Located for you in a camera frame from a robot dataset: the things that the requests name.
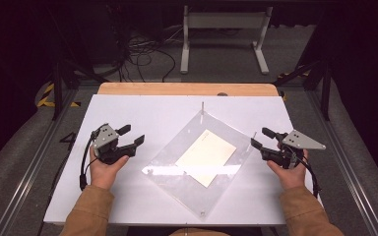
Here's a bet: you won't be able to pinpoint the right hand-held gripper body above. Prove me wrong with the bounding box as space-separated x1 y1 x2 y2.
261 129 327 170

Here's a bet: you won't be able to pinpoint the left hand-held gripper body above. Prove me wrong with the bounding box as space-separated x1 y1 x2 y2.
92 122 138 165

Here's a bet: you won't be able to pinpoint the person's right hand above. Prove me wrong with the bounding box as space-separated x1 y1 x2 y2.
266 148 310 192

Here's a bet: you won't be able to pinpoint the person's left hand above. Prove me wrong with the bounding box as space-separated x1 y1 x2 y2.
89 145 130 191

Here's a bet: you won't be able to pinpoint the white board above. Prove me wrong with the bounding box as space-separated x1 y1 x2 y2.
43 93 324 228

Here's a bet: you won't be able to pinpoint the cream paper card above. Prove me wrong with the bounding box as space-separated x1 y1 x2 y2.
174 128 238 189

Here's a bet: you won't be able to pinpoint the clear plastic zip bag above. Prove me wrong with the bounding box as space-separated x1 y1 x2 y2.
141 109 258 220

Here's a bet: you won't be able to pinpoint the black metal stand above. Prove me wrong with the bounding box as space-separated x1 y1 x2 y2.
43 0 111 122
274 6 334 122

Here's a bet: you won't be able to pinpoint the wooden table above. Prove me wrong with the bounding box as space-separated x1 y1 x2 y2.
96 82 281 98

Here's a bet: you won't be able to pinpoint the white metal stand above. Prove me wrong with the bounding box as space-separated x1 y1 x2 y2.
179 5 274 76

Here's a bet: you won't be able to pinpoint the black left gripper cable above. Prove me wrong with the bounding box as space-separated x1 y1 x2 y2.
79 123 109 192

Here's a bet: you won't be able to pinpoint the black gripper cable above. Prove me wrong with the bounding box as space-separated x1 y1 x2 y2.
79 123 109 192
283 144 323 200

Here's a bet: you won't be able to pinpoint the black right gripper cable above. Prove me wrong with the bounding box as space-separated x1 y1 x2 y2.
283 144 323 200

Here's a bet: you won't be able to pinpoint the aluminium rail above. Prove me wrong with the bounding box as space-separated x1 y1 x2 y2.
303 88 378 236
0 86 80 236

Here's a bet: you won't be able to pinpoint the black floor cables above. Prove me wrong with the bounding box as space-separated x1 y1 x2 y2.
111 6 178 84

